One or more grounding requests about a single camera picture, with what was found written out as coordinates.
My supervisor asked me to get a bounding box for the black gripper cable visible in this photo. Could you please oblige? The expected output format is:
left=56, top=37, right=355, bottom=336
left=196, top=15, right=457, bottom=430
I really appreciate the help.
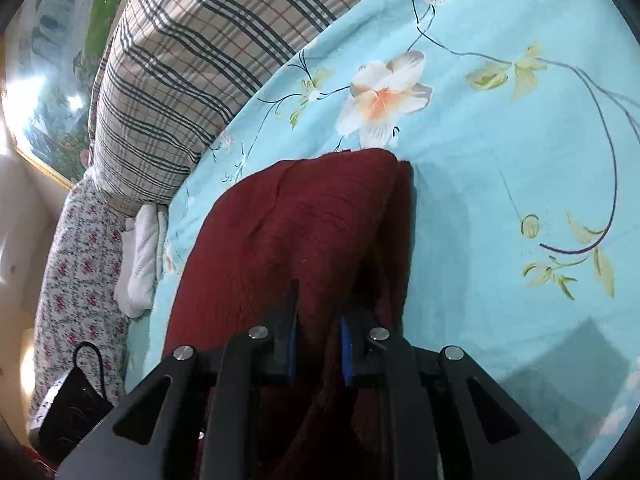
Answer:
left=71, top=340, right=108, bottom=401

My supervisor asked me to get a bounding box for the pink floral quilt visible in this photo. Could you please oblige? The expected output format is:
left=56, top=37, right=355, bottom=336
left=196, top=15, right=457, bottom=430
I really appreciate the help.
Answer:
left=28, top=177, right=129, bottom=418

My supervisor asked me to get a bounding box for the light blue floral bedsheet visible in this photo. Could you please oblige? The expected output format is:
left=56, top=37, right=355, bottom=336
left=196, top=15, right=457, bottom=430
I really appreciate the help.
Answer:
left=125, top=0, right=639, bottom=478

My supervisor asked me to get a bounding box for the framed landscape painting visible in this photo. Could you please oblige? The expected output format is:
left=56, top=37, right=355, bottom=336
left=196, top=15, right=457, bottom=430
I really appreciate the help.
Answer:
left=2, top=0, right=122, bottom=186

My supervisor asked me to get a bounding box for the beige plaid quilt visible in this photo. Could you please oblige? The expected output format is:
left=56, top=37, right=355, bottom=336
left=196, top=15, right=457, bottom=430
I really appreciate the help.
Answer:
left=89, top=0, right=360, bottom=214

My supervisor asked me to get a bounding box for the dark red knit hoodie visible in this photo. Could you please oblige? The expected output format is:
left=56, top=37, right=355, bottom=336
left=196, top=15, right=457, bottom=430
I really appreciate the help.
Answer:
left=165, top=148, right=412, bottom=479

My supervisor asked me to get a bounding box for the white folded towel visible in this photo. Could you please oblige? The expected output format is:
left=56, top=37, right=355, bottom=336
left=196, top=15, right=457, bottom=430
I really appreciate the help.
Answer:
left=114, top=204, right=168, bottom=318

